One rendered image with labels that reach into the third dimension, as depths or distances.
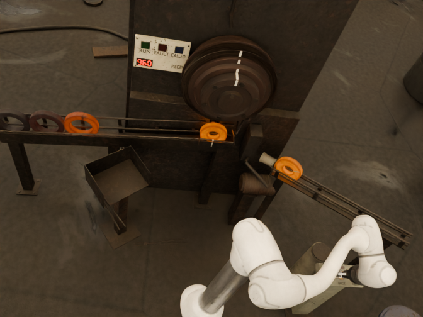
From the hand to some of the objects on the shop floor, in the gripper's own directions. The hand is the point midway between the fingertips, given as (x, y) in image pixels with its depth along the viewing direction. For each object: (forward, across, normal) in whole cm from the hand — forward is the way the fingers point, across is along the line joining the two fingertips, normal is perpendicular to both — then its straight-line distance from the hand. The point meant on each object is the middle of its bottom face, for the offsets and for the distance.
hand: (337, 274), depth 193 cm
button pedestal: (+66, -8, +20) cm, 69 cm away
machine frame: (+106, +60, -89) cm, 151 cm away
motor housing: (+86, +27, -36) cm, 97 cm away
